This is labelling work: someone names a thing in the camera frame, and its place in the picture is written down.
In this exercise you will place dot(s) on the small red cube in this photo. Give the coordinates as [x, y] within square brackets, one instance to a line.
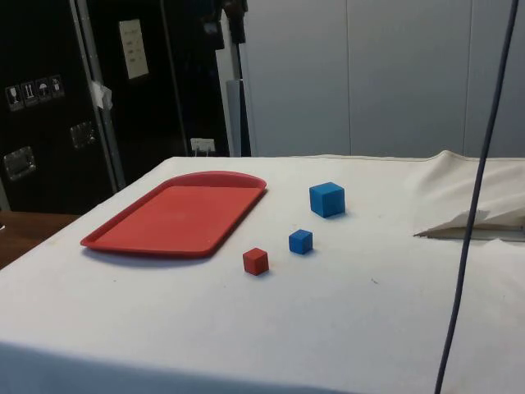
[254, 260]

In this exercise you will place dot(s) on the small blue cube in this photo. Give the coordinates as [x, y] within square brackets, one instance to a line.
[300, 241]

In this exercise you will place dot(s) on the black cabinet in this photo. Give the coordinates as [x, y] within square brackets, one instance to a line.
[41, 49]

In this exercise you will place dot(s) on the red plastic tray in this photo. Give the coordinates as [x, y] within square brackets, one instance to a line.
[180, 221]

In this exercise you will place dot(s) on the white wall socket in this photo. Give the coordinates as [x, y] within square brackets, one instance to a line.
[202, 144]

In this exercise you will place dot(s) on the large blue cube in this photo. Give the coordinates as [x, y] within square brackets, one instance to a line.
[326, 199]

